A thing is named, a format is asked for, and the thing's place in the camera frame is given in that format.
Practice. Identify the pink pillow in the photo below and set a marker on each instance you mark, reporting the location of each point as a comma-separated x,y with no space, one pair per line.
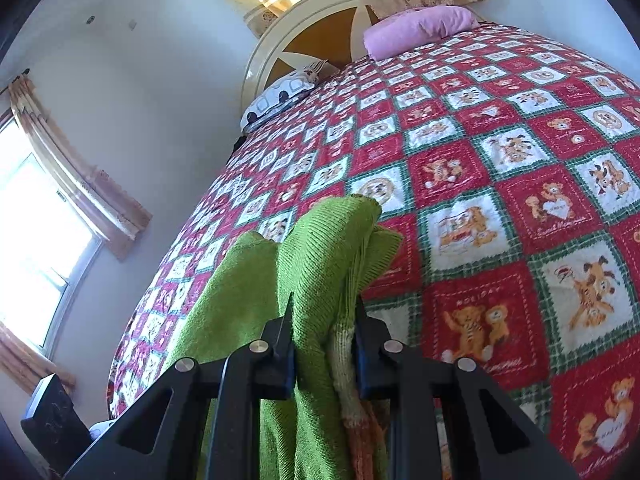
415,30

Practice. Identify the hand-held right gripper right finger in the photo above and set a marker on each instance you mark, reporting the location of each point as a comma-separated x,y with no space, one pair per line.
367,360

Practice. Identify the window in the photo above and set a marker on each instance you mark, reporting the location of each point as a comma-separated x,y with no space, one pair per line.
30,240

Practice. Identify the beige side curtain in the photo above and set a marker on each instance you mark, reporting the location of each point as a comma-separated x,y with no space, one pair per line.
75,180

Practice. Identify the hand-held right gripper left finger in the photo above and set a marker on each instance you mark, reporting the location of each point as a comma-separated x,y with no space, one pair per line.
280,357

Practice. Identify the black box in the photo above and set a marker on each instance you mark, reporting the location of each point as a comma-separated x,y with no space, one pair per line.
52,420

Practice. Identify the green orange striped knit sweater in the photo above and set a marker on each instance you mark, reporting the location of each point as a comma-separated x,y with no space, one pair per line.
320,270

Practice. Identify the cream and brown headboard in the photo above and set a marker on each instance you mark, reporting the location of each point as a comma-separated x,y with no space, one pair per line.
310,40

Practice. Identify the white printed pillow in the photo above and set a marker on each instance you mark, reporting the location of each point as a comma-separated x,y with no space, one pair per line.
280,97

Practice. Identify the red checkered printed quilt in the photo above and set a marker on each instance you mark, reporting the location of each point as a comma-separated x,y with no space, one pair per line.
500,185

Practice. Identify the white object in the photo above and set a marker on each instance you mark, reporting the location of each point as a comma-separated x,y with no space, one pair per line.
101,431

